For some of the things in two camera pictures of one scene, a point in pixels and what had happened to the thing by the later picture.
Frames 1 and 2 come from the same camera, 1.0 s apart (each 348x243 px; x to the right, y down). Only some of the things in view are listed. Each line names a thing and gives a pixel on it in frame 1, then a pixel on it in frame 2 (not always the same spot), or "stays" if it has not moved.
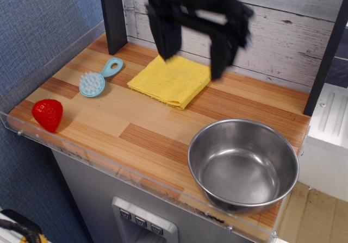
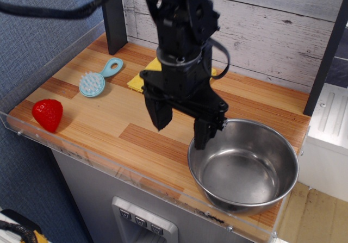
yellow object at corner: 43,238 stays
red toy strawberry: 49,113 stays
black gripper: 235,24 → 187,87
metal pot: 243,167 stays
